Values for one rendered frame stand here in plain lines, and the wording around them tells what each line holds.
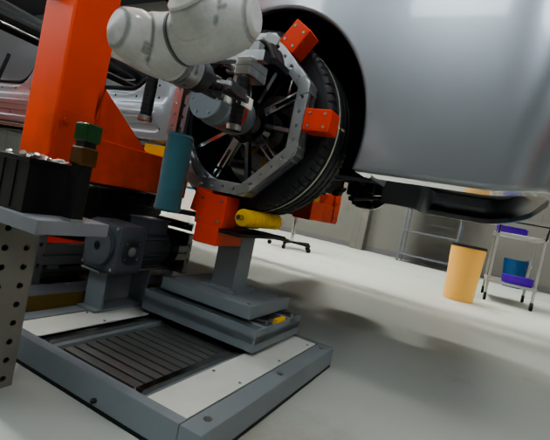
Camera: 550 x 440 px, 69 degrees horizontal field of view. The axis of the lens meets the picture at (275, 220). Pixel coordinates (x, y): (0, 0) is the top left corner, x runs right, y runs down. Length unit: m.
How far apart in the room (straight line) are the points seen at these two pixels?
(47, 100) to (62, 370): 0.83
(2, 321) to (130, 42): 0.72
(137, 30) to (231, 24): 0.18
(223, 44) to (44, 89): 0.89
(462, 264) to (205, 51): 4.00
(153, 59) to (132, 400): 0.73
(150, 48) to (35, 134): 0.79
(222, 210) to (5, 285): 0.63
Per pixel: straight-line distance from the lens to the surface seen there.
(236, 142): 1.49
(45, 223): 0.91
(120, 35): 0.83
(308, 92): 1.28
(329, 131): 1.23
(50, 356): 1.25
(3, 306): 1.15
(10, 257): 1.12
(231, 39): 0.76
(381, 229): 9.44
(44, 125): 1.51
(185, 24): 0.77
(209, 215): 1.37
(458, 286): 4.54
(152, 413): 1.01
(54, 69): 1.53
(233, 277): 1.50
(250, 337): 1.34
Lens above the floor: 0.57
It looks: 2 degrees down
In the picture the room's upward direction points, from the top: 12 degrees clockwise
